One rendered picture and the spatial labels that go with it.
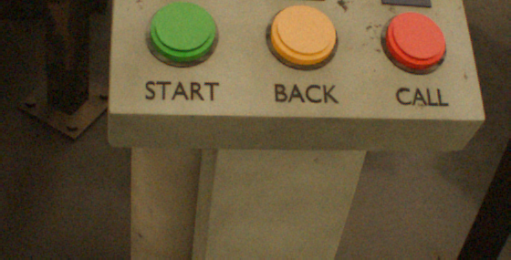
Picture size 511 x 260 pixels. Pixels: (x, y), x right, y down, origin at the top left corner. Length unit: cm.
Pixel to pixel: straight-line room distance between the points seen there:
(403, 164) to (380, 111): 82
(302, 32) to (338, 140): 7
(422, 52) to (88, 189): 78
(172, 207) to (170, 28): 31
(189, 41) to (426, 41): 15
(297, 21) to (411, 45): 8
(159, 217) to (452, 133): 36
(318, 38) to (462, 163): 87
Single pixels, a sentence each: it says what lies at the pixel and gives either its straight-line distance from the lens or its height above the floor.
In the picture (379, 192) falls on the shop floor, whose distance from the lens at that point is 133.
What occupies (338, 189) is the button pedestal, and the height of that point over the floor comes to 50.
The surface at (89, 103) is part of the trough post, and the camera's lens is 139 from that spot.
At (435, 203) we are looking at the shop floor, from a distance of 134.
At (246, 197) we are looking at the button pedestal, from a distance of 62.
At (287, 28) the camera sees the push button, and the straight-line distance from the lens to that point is 56.
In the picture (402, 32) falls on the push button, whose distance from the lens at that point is 58.
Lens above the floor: 95
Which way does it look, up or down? 42 degrees down
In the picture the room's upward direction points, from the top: 10 degrees clockwise
